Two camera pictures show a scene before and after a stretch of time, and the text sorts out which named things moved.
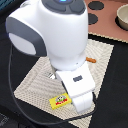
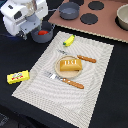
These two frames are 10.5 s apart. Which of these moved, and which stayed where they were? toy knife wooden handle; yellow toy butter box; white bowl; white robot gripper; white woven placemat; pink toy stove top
Moved: white robot gripper; yellow toy butter box
Stayed: toy knife wooden handle; pink toy stove top; white bowl; white woven placemat
